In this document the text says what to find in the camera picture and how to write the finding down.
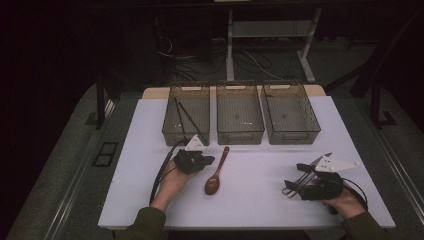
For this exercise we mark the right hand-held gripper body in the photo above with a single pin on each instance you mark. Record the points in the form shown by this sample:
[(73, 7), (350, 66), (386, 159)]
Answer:
[(328, 188)]

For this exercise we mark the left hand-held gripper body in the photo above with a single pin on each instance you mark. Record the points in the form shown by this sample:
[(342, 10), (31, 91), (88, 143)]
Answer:
[(188, 161)]

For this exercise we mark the brown wooden spoon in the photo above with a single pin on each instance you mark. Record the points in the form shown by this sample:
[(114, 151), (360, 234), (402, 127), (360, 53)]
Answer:
[(212, 186)]

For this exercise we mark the black chopstick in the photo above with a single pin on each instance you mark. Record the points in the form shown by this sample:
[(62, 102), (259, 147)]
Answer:
[(180, 116), (190, 117)]

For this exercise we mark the smoky clear plastic bin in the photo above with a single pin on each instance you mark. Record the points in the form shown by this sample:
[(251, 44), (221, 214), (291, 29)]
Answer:
[(288, 115), (196, 110), (239, 115)]

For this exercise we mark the person's right hand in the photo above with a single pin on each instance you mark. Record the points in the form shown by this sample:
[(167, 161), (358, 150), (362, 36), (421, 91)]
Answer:
[(346, 206)]

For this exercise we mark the person's left hand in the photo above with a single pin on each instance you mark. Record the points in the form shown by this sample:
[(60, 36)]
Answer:
[(171, 185)]

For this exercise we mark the white table cover sheet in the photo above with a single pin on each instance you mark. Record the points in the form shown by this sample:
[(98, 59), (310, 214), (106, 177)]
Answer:
[(253, 206)]

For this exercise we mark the black metal stand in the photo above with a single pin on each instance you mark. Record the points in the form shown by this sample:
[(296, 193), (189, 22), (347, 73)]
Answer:
[(375, 106)]

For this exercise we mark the white metal stand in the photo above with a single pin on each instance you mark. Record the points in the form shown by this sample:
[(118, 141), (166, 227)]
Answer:
[(229, 50)]

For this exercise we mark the metal floor rail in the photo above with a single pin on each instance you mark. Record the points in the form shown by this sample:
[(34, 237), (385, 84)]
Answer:
[(72, 190), (402, 170)]

